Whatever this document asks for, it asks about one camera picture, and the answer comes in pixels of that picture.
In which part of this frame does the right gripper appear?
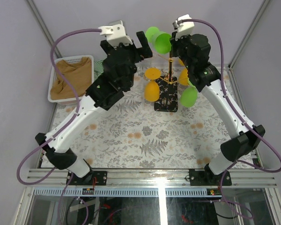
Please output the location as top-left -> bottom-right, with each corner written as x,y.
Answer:
170,30 -> 194,70

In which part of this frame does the green plastic cup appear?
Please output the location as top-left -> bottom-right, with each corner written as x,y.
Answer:
145,26 -> 171,54

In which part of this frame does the orange wine glass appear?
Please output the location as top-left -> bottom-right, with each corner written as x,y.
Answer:
178,59 -> 184,67
177,68 -> 189,86

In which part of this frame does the orange plastic cup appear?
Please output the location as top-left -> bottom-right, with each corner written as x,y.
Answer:
144,67 -> 161,102

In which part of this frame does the green wine glass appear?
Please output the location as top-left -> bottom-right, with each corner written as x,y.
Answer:
180,81 -> 198,108

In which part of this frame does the gold wine glass rack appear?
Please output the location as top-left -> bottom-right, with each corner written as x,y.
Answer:
143,51 -> 179,113

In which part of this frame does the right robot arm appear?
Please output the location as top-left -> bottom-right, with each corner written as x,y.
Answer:
170,32 -> 265,185

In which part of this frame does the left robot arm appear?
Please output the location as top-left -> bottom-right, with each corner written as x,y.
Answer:
35,31 -> 153,185

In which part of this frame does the green striped cloth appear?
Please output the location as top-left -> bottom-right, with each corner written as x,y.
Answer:
93,60 -> 139,78

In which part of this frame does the white plastic basket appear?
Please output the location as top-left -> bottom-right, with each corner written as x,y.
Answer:
48,55 -> 94,105

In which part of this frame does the brown cloth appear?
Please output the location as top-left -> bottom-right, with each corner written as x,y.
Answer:
50,57 -> 92,100

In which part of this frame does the floral tablecloth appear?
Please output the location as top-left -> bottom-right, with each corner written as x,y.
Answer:
41,65 -> 259,169

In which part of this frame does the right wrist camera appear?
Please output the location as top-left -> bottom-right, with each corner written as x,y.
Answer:
173,14 -> 195,40

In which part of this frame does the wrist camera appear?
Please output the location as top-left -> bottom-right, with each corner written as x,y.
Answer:
173,14 -> 195,40
98,20 -> 133,48

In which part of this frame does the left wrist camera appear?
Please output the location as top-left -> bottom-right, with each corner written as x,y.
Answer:
98,20 -> 133,48

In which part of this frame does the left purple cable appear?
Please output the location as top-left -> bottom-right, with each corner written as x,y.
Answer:
16,28 -> 103,225

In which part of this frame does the purple cable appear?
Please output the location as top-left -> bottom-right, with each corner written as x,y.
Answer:
16,28 -> 103,225
181,19 -> 281,220

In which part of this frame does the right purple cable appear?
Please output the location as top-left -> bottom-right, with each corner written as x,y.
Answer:
181,19 -> 281,220

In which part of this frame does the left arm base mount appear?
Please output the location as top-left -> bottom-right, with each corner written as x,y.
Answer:
69,171 -> 107,186

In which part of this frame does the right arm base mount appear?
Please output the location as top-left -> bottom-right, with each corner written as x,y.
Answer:
189,169 -> 232,186

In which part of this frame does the aluminium rail frame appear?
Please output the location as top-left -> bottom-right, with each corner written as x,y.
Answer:
26,168 -> 277,188

